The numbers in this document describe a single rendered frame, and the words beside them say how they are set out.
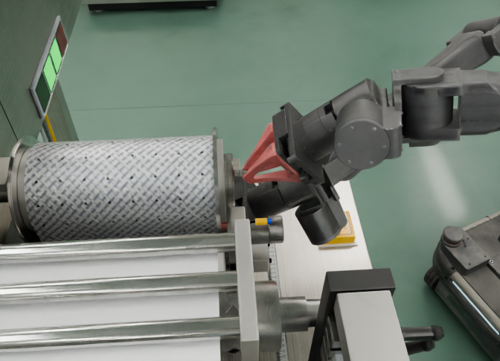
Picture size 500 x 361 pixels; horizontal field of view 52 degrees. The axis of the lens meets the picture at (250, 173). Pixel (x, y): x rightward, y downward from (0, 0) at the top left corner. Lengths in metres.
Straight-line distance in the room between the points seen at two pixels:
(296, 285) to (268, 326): 0.56
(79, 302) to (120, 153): 0.31
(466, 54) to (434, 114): 0.38
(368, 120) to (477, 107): 0.13
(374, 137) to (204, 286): 0.25
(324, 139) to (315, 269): 0.47
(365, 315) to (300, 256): 0.68
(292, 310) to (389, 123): 0.21
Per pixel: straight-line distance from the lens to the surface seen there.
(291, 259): 1.05
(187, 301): 0.39
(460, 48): 0.97
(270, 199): 0.81
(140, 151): 0.67
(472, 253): 1.96
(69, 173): 0.67
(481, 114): 0.61
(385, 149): 0.54
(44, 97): 1.03
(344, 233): 1.07
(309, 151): 0.62
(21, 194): 0.70
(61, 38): 1.17
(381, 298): 0.39
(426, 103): 0.60
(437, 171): 2.59
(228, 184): 0.67
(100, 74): 3.14
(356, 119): 0.53
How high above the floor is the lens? 1.77
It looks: 47 degrees down
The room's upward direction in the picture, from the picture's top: straight up
